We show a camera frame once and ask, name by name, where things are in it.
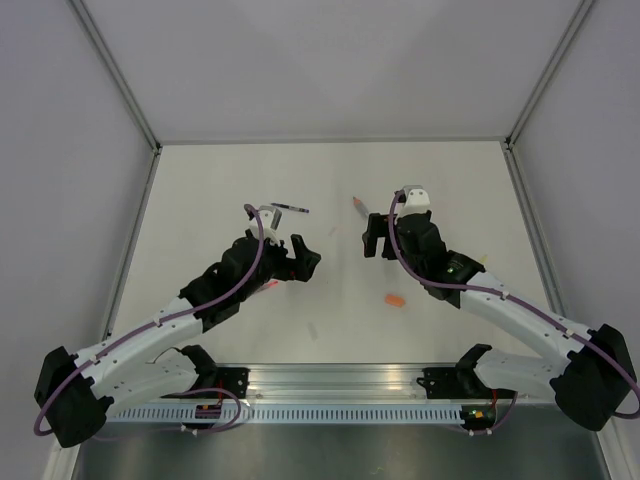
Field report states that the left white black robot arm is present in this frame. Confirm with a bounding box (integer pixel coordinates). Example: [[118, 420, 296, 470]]
[[34, 232, 321, 448]]

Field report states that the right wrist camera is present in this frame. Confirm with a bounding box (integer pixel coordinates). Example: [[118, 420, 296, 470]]
[[400, 185, 431, 216]]

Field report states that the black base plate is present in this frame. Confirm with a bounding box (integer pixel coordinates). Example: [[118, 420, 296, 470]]
[[416, 366, 514, 400], [213, 367, 250, 399]]

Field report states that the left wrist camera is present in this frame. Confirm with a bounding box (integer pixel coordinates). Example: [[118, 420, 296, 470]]
[[244, 204, 282, 246]]

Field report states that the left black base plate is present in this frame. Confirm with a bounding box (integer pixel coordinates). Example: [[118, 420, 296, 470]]
[[213, 367, 250, 399]]

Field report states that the aluminium rail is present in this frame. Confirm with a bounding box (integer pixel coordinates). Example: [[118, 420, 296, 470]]
[[217, 363, 497, 403]]

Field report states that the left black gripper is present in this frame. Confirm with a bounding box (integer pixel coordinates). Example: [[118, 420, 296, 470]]
[[237, 233, 320, 302]]

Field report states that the orange clear pen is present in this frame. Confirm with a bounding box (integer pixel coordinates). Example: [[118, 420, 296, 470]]
[[352, 196, 369, 220]]

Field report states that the white slotted cable duct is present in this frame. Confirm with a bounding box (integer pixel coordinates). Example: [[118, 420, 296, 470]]
[[108, 401, 463, 425]]

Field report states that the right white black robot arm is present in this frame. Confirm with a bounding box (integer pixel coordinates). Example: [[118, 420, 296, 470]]
[[362, 212, 639, 431]]

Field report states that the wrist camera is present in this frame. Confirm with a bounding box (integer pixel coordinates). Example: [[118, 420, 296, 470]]
[[400, 185, 431, 216], [244, 204, 282, 246]]

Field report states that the pink pen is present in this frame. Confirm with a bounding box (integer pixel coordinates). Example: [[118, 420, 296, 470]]
[[256, 280, 279, 293]]

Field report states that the purple pen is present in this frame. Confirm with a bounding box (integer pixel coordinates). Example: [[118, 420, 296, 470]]
[[270, 202, 310, 214]]

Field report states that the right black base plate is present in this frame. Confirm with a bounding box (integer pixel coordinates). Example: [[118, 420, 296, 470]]
[[416, 366, 514, 400]]

